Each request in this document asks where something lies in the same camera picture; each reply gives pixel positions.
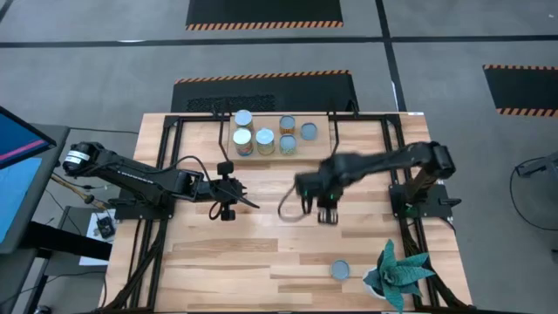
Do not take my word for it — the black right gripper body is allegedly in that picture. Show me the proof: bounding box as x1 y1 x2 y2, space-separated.
295 156 350 209

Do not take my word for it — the black table frame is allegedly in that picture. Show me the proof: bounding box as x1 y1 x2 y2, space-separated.
102 112 474 314

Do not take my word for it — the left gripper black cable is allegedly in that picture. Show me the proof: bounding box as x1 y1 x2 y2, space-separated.
167 154 224 222

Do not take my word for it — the yellow and blue can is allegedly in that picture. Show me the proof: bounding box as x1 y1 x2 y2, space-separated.
255 127 276 157

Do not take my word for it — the wooden shelf board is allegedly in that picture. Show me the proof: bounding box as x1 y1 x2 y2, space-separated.
227 113 332 166

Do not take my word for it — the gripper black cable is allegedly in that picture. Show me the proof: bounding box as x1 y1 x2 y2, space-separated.
167 154 224 222
277 182 306 223

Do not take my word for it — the peaches labelled can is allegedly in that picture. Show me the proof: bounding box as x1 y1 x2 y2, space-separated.
231 127 255 157

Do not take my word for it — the green potted plant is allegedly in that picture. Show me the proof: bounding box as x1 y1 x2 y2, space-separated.
362 238 437 313

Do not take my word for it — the green polka dot can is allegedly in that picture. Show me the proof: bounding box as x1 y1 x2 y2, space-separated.
278 133 298 156

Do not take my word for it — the black cable bundle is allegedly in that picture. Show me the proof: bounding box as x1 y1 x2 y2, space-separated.
102 217 169 313
398 217 474 311

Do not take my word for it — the short grey-lidded can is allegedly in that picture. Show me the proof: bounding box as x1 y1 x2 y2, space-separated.
329 259 351 281

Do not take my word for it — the blue screen monitor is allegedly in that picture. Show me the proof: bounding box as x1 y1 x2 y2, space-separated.
0 106 58 255

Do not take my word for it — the black floor cable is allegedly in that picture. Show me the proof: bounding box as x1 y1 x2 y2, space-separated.
510 172 558 233

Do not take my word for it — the small black device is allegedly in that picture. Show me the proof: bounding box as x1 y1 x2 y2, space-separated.
96 216 117 239

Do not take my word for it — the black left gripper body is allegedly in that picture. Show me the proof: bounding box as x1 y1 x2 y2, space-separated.
203 160 248 204

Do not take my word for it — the black hazard-striped floor mat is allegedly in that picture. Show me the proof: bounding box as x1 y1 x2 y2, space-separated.
185 0 344 31
482 64 558 118
170 69 359 113

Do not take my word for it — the tomato labelled can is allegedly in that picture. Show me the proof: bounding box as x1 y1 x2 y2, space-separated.
234 108 255 132

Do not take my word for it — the yellow braided cable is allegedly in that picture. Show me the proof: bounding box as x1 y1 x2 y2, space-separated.
50 172 110 210

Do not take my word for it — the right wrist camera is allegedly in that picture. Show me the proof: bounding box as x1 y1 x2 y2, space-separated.
316 204 340 227

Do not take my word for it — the white paper sheet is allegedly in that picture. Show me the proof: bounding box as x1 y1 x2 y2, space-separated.
78 208 118 267

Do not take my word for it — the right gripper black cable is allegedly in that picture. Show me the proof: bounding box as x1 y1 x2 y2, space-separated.
277 182 306 223

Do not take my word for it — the black side desk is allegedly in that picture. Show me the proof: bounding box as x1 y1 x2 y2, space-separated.
0 124 113 314

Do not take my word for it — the salmon can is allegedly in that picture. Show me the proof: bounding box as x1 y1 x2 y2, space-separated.
299 122 319 141

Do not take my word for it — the black shelf side frame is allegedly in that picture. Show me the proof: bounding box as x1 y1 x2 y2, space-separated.
326 99 350 166
211 104 232 167

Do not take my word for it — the orange labelled can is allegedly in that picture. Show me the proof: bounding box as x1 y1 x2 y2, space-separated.
278 114 296 135

